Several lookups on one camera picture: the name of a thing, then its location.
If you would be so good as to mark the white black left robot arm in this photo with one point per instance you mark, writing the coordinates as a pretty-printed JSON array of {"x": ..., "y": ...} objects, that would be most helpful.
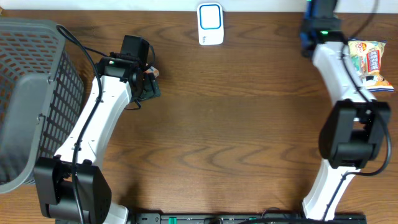
[{"x": 70, "y": 185}]

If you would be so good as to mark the white snack bag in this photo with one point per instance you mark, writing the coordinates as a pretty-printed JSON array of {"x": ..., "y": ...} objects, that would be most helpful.
[{"x": 366, "y": 57}]

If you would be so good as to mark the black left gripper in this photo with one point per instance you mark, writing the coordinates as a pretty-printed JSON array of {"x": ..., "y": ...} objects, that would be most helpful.
[{"x": 151, "y": 85}]

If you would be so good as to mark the white barcode scanner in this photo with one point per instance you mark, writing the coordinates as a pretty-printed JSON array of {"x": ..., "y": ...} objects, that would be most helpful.
[{"x": 210, "y": 23}]

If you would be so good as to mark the grey plastic basket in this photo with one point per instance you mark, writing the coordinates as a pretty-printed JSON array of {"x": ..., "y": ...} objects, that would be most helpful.
[{"x": 41, "y": 97}]

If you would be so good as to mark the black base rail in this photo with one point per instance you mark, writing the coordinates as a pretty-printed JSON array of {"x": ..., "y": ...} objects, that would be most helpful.
[{"x": 157, "y": 218}]

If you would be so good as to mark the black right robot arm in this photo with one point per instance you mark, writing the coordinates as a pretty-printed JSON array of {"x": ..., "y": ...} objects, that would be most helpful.
[{"x": 354, "y": 141}]

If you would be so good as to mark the orange tissue pack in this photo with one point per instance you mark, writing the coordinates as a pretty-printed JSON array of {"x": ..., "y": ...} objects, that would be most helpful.
[{"x": 153, "y": 70}]

